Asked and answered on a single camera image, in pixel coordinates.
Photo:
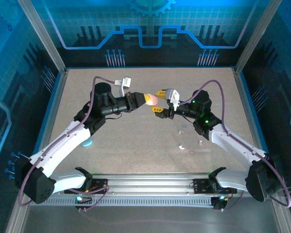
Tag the light blue earbud charging case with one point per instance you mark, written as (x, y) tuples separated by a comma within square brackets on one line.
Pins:
[(86, 144)]

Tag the aluminium arm base rail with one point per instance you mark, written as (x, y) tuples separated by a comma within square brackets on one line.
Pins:
[(148, 184)]

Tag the pink earbud charging case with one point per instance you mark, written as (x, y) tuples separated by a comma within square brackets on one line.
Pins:
[(153, 100)]

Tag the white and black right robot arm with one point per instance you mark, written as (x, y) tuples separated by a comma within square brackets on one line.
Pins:
[(232, 142)]

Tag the aluminium frame post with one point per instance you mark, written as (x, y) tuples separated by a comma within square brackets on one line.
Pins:
[(44, 36), (256, 36)]

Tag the aluminium table side rail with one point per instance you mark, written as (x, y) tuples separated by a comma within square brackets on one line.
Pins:
[(57, 97), (243, 97)]

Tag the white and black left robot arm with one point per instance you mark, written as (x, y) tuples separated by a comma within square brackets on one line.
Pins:
[(63, 143)]

